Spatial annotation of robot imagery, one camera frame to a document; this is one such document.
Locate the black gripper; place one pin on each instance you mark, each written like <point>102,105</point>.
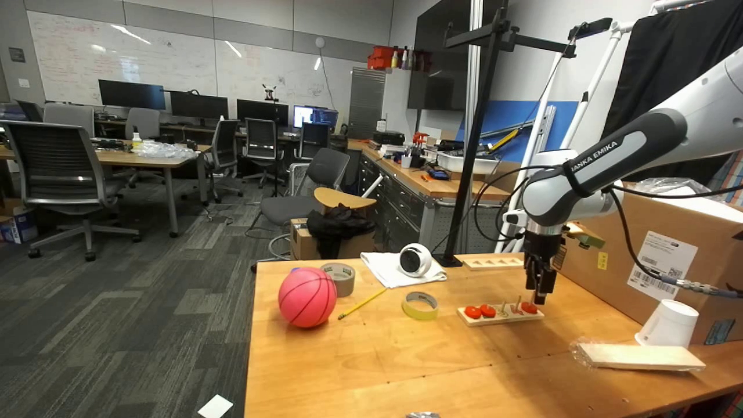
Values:
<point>543,251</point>

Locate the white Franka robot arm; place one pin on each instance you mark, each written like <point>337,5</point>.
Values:
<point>618,154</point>

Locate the white peg board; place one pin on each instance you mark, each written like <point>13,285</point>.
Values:
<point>507,316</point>

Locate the long wooden slotted strip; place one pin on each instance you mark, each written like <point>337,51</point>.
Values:
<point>490,260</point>

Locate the white foam board in plastic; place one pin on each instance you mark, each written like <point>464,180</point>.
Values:
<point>641,356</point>

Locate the yellow-green tape roll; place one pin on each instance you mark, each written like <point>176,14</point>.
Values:
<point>419,314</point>

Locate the white mug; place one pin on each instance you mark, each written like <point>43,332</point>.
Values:
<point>417,260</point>

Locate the white paper cup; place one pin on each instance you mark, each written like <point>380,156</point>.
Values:
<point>669,324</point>

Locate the white plastic bin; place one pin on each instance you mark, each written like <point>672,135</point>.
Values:
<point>468,164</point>

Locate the black pole stand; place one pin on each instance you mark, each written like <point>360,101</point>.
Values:
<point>472,154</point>

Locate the white paper sheet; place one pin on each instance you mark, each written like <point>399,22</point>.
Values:
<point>384,271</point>

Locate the wooden top workbench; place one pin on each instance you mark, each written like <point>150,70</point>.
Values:
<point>419,186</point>

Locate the yellow pencil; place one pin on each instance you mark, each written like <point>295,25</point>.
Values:
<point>363,305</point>

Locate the white tripod stand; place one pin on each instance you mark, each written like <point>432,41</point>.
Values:
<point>554,101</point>

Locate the black bag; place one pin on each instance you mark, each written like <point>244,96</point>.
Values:
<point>339,224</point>

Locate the round wooden stool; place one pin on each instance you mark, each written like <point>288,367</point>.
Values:
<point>345,199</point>

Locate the pink toy basketball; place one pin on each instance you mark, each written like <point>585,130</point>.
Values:
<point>306,298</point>

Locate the small cardboard box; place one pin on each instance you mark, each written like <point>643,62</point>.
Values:
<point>302,243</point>

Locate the grey padded chair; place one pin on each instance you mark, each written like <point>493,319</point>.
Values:
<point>327,165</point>

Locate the grey metal cabinet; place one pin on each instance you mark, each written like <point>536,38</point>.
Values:
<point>366,105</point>

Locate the black curtain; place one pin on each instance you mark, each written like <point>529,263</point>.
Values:
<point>674,54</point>

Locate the red bag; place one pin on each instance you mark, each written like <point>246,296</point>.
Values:
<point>382,58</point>

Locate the blue lit screen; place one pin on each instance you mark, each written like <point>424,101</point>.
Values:
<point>316,118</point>

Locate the black office chair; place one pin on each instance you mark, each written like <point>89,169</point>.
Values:
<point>223,148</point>
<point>260,140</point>

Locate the black computer monitor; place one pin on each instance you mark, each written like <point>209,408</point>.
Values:
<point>197,105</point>
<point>260,112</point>
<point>131,93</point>

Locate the white paper scrap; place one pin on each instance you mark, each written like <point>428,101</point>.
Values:
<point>214,408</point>

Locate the wooden office desk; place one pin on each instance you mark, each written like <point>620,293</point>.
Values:
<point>146,159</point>

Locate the small clear bottle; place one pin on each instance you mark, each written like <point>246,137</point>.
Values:
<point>136,142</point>

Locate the grey mesh office chair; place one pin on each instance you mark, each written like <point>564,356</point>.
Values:
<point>53,165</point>

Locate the yellow wrist camera mount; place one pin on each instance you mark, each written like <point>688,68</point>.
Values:
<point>585,236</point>

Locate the grey duct tape roll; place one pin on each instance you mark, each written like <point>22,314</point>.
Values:
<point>339,281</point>

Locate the black wall panel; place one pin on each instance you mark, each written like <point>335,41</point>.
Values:
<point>441,70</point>

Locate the wall whiteboard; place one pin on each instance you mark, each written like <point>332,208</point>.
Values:
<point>154,54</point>

